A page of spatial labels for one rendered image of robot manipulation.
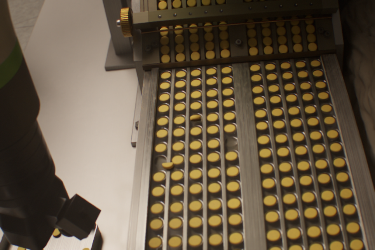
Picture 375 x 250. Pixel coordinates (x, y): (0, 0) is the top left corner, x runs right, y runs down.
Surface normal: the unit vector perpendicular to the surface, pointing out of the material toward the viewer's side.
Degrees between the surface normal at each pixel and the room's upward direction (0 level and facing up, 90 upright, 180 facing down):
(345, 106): 0
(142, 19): 38
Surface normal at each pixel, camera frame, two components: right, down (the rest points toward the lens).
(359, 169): -0.12, -0.73
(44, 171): 0.92, 0.16
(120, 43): -0.02, 0.68
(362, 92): -0.55, -0.67
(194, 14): -0.11, -0.16
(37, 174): 0.80, 0.33
